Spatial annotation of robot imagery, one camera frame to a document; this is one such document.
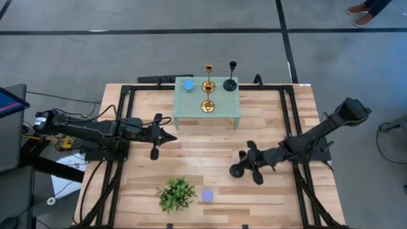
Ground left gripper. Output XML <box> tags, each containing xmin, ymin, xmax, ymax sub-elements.
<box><xmin>139</xmin><ymin>113</ymin><xmax>178</xmax><ymax>161</ymax></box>

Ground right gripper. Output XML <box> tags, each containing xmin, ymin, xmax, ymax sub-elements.
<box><xmin>243</xmin><ymin>140</ymin><xmax>290</xmax><ymax>186</ymax></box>

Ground black candlestick holder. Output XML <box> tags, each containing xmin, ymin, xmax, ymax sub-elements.
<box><xmin>228</xmin><ymin>150</ymin><xmax>248</xmax><ymax>179</ymax></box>
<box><xmin>222</xmin><ymin>60</ymin><xmax>238</xmax><ymax>92</ymax></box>

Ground gold candlestick holder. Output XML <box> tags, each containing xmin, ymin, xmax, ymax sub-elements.
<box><xmin>200</xmin><ymin>83</ymin><xmax>216</xmax><ymax>114</ymax></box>
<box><xmin>202</xmin><ymin>63</ymin><xmax>216</xmax><ymax>94</ymax></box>

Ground green artificial plant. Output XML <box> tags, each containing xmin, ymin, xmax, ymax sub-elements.
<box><xmin>155</xmin><ymin>176</ymin><xmax>198</xmax><ymax>216</ymax></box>

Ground mint green perforated metal stand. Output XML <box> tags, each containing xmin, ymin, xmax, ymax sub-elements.
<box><xmin>173</xmin><ymin>76</ymin><xmax>242</xmax><ymax>130</ymax></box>

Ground yellow clamp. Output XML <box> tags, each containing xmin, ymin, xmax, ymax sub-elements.
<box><xmin>59</xmin><ymin>135</ymin><xmax>76</xmax><ymax>150</ymax></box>

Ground white paper sheet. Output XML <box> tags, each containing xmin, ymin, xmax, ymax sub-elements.
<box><xmin>50</xmin><ymin>151</ymin><xmax>88</xmax><ymax>200</ymax></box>

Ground black support beam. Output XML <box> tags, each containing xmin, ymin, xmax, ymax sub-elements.
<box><xmin>19</xmin><ymin>135</ymin><xmax>86</xmax><ymax>184</ymax></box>

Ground grey cabinet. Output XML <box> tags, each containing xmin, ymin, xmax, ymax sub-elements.
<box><xmin>0</xmin><ymin>83</ymin><xmax>28</xmax><ymax>174</ymax></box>

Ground monitor with blue screen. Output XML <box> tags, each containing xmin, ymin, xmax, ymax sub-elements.
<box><xmin>0</xmin><ymin>85</ymin><xmax>31</xmax><ymax>119</ymax></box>

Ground person's foot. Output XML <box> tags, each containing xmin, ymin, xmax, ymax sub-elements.
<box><xmin>353</xmin><ymin>13</ymin><xmax>376</xmax><ymax>28</ymax></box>
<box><xmin>345</xmin><ymin>3</ymin><xmax>370</xmax><ymax>15</ymax></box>

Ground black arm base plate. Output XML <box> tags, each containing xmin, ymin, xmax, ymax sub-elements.
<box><xmin>285</xmin><ymin>136</ymin><xmax>332</xmax><ymax>162</ymax></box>
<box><xmin>83</xmin><ymin>135</ymin><xmax>131</xmax><ymax>162</ymax></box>

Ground black metal table frame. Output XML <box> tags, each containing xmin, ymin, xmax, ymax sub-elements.
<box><xmin>71</xmin><ymin>83</ymin><xmax>349</xmax><ymax>229</ymax></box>

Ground black arched bracket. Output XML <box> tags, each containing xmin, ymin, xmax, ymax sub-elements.
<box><xmin>252</xmin><ymin>73</ymin><xmax>265</xmax><ymax>89</ymax></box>

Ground black floor cable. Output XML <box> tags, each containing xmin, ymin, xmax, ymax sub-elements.
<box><xmin>25</xmin><ymin>90</ymin><xmax>103</xmax><ymax>106</ymax></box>
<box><xmin>376</xmin><ymin>122</ymin><xmax>407</xmax><ymax>166</ymax></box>

